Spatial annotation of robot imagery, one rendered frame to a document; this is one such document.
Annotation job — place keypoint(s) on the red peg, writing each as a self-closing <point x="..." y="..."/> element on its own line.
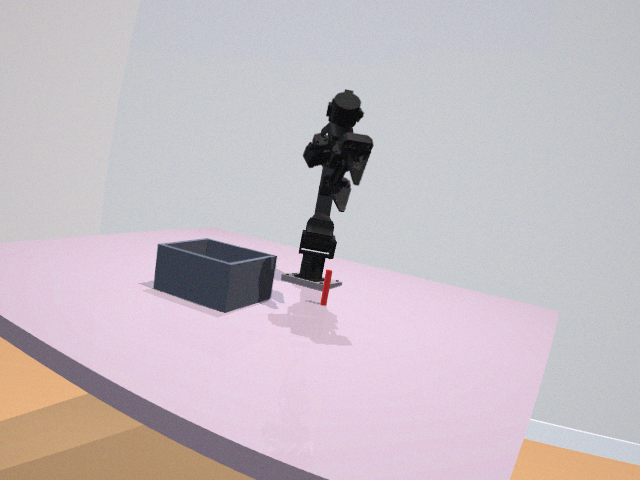
<point x="326" y="287"/>

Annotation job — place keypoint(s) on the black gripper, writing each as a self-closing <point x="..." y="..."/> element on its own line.
<point x="354" y="151"/>

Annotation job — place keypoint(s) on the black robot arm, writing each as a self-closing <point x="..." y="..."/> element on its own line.
<point x="343" y="112"/>

